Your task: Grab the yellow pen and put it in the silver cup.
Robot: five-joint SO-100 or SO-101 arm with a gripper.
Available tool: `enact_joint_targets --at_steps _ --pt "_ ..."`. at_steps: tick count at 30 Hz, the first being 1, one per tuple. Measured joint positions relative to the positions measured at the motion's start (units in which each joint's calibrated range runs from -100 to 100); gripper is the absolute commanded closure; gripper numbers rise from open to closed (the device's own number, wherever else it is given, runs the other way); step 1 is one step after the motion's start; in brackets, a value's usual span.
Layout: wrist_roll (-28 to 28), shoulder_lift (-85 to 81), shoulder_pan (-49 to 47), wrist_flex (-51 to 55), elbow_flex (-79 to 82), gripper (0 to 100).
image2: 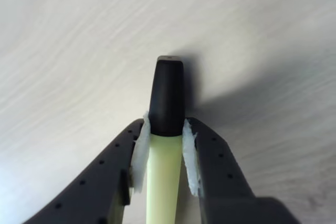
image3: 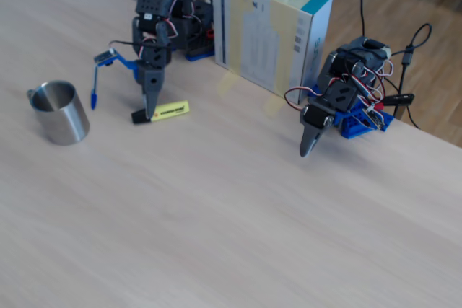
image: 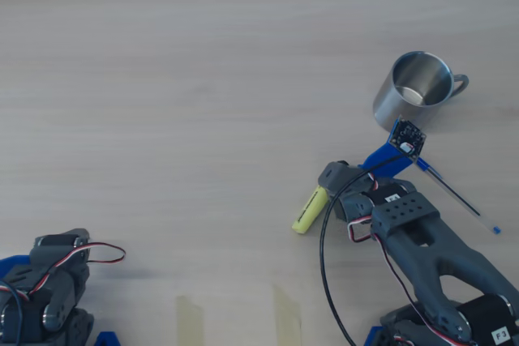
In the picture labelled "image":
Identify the silver metal cup with handle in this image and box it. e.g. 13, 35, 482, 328
371, 50, 470, 136

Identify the blue ballpoint pen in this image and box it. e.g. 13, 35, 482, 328
415, 157, 503, 236

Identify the beige masking tape strip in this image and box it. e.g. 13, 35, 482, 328
272, 283, 303, 346
176, 295, 205, 346

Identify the black camera circuit board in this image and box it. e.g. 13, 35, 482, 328
387, 116, 428, 160

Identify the blue camera mount bracket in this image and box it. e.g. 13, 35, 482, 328
358, 141, 417, 179

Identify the yellow highlighter with black cap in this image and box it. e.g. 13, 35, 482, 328
290, 184, 329, 236

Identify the black camera cable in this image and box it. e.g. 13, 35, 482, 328
318, 150, 405, 346

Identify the grey gripper with camera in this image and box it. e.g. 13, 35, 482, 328
317, 160, 380, 221

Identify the grey gripper without camera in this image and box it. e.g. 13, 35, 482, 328
28, 227, 91, 270

